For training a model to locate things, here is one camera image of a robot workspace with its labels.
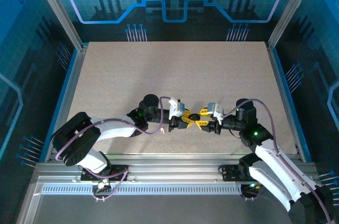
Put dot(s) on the aluminium frame post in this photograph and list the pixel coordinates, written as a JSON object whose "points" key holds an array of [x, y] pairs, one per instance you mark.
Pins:
{"points": [[291, 9], [58, 9]]}

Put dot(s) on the left aluminium frame post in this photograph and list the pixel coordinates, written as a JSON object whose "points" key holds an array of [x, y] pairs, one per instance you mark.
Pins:
{"points": [[58, 9]]}

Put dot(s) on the aluminium blue side rail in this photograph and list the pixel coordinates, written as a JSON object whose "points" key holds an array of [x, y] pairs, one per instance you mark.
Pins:
{"points": [[282, 94], [70, 94]]}

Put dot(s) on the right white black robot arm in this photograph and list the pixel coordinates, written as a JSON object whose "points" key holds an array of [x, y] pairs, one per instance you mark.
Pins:
{"points": [[275, 165]]}

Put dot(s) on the left aluminium blue side rail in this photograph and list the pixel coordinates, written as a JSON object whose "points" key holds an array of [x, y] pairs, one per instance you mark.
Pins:
{"points": [[70, 94]]}

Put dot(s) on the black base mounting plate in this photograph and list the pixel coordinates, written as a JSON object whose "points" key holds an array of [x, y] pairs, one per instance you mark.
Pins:
{"points": [[229, 172], [119, 171]]}

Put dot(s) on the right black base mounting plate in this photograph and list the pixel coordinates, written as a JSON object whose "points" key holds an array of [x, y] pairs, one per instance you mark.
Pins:
{"points": [[229, 172]]}

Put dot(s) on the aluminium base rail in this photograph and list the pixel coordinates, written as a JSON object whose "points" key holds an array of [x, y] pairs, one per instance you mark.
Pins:
{"points": [[172, 167]]}

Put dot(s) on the right aluminium frame post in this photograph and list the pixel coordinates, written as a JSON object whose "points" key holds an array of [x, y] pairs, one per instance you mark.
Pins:
{"points": [[291, 9]]}

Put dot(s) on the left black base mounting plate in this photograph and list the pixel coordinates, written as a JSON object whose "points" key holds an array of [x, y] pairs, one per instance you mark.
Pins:
{"points": [[119, 171]]}

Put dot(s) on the right aluminium blue side rail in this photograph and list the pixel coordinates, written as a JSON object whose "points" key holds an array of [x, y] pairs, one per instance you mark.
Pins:
{"points": [[282, 94]]}

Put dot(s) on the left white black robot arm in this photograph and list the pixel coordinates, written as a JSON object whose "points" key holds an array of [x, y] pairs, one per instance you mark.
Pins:
{"points": [[114, 130]]}

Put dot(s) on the black round case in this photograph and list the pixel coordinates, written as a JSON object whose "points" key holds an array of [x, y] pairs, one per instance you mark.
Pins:
{"points": [[195, 116]]}

